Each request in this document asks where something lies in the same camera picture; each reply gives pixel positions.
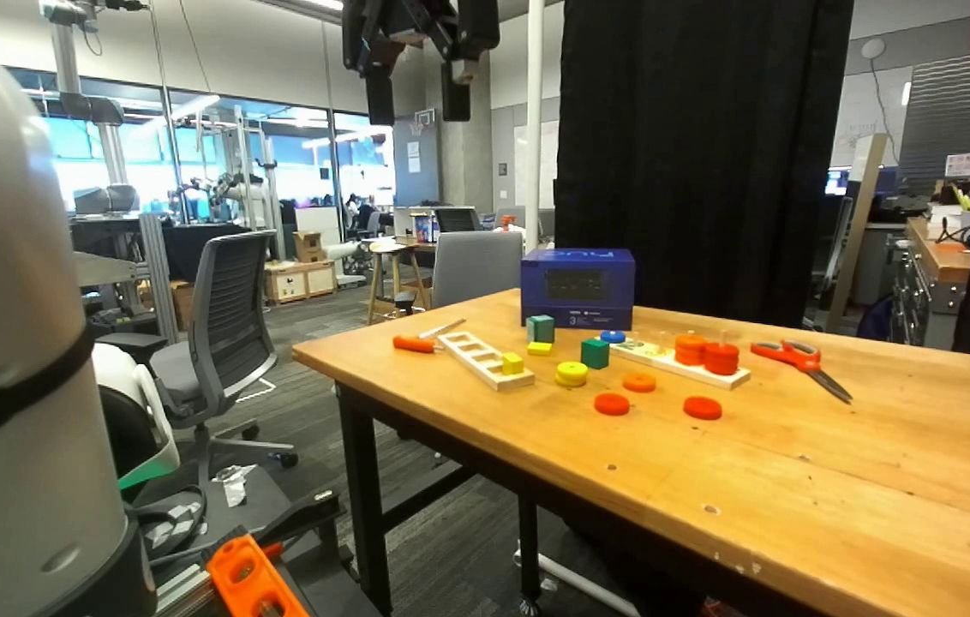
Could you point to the orange cylinder block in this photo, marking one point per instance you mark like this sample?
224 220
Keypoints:
690 351
722 356

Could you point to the blue round block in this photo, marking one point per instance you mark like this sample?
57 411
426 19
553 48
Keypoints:
614 338

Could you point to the wide black curtain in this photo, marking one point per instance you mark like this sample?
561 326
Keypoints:
700 147

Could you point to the yellow block in board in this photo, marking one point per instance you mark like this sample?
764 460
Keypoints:
514 365

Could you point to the blue cardboard box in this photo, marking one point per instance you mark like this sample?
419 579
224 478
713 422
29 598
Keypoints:
578 290

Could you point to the grey wall board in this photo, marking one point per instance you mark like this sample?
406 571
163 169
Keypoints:
958 120

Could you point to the wooden board with slots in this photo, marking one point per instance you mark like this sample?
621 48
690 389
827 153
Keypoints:
476 356

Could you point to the orange marker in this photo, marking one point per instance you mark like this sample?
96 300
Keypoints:
412 345

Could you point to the grey padded chair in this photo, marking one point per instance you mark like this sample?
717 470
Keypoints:
476 263

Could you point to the black table frame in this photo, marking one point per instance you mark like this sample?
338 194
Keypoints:
361 491

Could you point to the white pipe frame post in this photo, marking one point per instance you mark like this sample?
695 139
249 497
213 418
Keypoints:
534 123

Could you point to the green object under arm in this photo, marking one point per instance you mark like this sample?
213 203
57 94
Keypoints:
148 473

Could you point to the white crumpled paper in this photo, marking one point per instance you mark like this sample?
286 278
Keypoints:
233 485

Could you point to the orange spirit level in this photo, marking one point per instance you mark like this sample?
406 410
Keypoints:
252 578

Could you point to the wooden workbench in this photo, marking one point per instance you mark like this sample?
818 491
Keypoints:
943 259

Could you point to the grey mesh office chair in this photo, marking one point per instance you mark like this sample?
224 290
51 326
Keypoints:
227 329

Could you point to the green hexagon block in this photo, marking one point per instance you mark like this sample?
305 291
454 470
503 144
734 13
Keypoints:
595 353

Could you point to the flat yellow disc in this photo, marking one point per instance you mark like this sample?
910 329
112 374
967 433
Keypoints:
539 347

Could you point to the low wooden cabinet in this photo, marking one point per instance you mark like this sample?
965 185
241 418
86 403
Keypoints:
299 278

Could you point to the orange flat disc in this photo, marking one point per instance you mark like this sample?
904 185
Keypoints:
639 381
703 410
611 403

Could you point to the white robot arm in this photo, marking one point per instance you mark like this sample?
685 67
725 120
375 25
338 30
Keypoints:
3 345

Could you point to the grey equipment stand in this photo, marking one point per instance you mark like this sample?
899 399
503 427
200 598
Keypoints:
82 89

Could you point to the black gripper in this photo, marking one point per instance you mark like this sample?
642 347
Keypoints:
419 19

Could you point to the small round side table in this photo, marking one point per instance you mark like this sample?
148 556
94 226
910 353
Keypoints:
399 268

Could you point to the green cube block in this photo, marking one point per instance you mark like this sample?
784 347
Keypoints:
539 326

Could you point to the yellow cylinder block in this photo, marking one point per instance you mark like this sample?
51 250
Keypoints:
571 374

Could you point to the leaning wooden plank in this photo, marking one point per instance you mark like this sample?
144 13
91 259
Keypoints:
858 226

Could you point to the white metal floor bar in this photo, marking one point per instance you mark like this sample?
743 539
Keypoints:
581 582

